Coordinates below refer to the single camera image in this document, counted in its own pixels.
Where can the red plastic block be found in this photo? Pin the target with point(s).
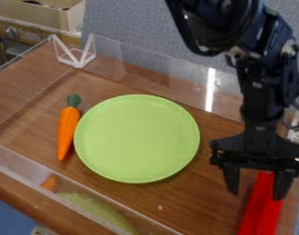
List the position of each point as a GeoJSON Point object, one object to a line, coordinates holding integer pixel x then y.
{"type": "Point", "coordinates": [263, 209]}

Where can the clear acrylic enclosure wall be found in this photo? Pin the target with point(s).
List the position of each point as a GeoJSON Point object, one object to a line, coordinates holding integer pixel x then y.
{"type": "Point", "coordinates": [189, 204]}

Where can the cardboard box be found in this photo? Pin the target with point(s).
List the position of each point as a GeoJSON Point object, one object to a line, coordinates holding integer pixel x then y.
{"type": "Point", "coordinates": [58, 14]}

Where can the clear acrylic corner bracket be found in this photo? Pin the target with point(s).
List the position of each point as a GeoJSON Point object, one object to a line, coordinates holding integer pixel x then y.
{"type": "Point", "coordinates": [73, 56]}

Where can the green round plate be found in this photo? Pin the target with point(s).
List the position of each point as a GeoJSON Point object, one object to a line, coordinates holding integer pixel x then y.
{"type": "Point", "coordinates": [136, 138]}

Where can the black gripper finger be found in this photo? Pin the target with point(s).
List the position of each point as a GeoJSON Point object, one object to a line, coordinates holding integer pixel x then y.
{"type": "Point", "coordinates": [231, 174]}
{"type": "Point", "coordinates": [281, 183]}

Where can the wooden shelf with knob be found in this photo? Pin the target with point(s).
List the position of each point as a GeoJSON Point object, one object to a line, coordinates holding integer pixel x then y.
{"type": "Point", "coordinates": [30, 34]}

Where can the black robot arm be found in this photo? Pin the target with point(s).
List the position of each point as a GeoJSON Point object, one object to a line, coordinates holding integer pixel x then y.
{"type": "Point", "coordinates": [251, 34]}

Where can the orange toy carrot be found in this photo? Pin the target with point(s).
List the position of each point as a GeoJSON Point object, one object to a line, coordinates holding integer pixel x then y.
{"type": "Point", "coordinates": [68, 120]}

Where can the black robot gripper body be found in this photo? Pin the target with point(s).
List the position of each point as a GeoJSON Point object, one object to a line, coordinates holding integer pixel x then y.
{"type": "Point", "coordinates": [256, 149]}

